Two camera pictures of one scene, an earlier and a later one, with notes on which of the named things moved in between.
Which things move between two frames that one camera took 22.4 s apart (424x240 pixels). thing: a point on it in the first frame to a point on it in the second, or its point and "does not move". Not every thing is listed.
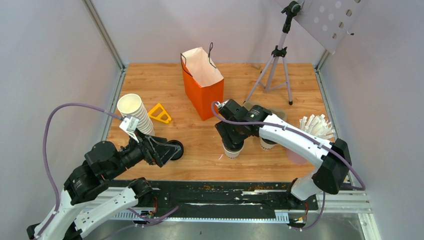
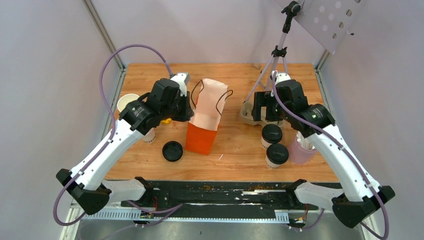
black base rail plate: (267, 200) does not move
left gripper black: (155, 150) to (188, 113)
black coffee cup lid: (233, 148) to (277, 153)
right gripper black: (223, 129) to (261, 99)
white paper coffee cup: (232, 154) to (272, 165)
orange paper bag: (203, 84) to (203, 127)
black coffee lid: (179, 153) does not move
